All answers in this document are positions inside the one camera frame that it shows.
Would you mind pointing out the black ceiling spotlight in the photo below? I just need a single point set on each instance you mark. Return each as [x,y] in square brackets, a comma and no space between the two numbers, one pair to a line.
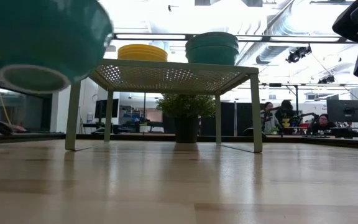
[297,54]
[326,80]

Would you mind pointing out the black computer monitor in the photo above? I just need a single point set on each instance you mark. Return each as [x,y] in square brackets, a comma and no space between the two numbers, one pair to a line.
[106,109]
[334,116]

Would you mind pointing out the person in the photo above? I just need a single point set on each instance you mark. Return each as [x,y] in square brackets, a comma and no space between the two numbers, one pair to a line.
[322,124]
[286,109]
[269,123]

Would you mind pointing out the black room divider panel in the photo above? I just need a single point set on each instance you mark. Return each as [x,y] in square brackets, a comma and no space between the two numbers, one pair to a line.
[241,118]

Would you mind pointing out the green perforated metal shelf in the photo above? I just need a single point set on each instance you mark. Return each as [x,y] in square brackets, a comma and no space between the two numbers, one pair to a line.
[172,66]

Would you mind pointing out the artificial plant in black pot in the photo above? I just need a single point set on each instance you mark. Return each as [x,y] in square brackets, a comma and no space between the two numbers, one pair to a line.
[186,130]

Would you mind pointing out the overhead light bar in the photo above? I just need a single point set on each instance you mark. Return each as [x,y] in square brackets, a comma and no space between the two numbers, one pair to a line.
[151,36]

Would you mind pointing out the black framed glass partition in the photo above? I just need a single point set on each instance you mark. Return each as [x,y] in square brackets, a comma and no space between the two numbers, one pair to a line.
[26,109]

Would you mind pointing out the background rig frame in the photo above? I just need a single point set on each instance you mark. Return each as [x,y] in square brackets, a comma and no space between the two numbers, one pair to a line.
[296,96]

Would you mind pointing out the silver ceiling air duct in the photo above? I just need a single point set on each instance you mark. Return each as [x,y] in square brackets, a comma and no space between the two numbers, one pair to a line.
[272,54]

